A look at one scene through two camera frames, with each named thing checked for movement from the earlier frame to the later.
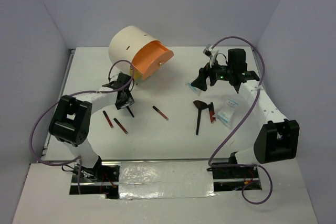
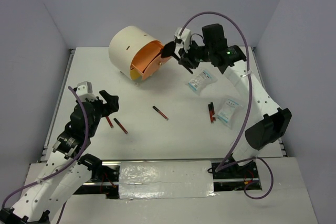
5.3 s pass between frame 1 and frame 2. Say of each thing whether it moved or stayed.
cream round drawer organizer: stayed
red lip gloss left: stayed
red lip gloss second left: stayed
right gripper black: moved
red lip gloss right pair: stayed
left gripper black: moved
